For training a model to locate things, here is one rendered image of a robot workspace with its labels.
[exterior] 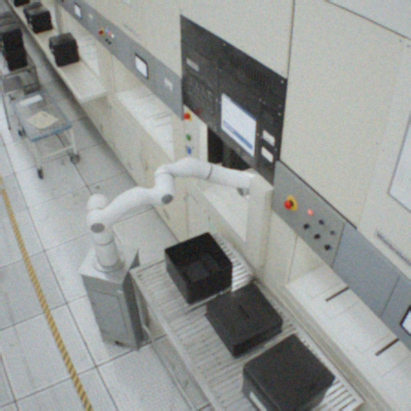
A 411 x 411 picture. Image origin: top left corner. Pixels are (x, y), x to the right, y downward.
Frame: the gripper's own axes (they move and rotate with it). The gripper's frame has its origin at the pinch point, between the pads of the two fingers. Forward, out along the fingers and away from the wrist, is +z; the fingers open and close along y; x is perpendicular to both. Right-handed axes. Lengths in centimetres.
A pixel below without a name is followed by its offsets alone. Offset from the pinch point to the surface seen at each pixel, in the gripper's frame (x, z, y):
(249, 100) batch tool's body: 54, -30, 4
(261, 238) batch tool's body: -10.9, -36.5, 25.6
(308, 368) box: -18, -60, 92
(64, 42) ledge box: -15, -35, -291
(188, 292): -33, -76, 19
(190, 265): -43, -62, -2
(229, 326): -34, -69, 47
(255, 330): -34, -61, 56
